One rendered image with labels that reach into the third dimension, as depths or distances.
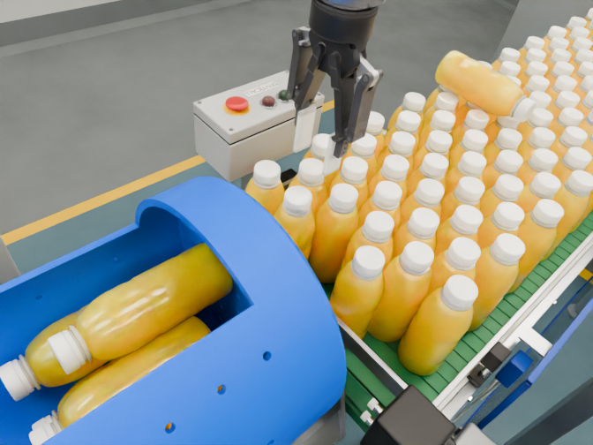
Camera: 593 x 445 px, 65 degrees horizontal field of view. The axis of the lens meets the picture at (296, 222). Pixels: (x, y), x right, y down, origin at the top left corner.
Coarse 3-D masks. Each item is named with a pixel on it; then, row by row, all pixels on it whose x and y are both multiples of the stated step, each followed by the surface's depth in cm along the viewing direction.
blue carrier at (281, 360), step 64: (192, 192) 43; (64, 256) 48; (128, 256) 54; (256, 256) 38; (0, 320) 47; (256, 320) 36; (320, 320) 39; (0, 384) 49; (192, 384) 33; (256, 384) 36; (320, 384) 40
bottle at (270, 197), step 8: (248, 184) 70; (256, 184) 69; (280, 184) 70; (248, 192) 70; (256, 192) 69; (264, 192) 69; (272, 192) 69; (280, 192) 70; (264, 200) 69; (272, 200) 69; (280, 200) 70; (272, 208) 70
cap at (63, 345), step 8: (56, 336) 43; (64, 336) 43; (56, 344) 42; (64, 344) 43; (72, 344) 43; (56, 352) 42; (64, 352) 42; (72, 352) 43; (64, 360) 42; (72, 360) 43; (80, 360) 43; (64, 368) 42; (72, 368) 43
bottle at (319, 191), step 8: (296, 176) 71; (296, 184) 71; (304, 184) 70; (312, 184) 70; (320, 184) 70; (312, 192) 70; (320, 192) 71; (312, 200) 71; (320, 200) 72; (312, 208) 72
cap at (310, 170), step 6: (300, 162) 70; (306, 162) 70; (312, 162) 70; (318, 162) 70; (300, 168) 69; (306, 168) 69; (312, 168) 69; (318, 168) 70; (300, 174) 70; (306, 174) 69; (312, 174) 68; (318, 174) 69; (306, 180) 69; (312, 180) 69; (318, 180) 70
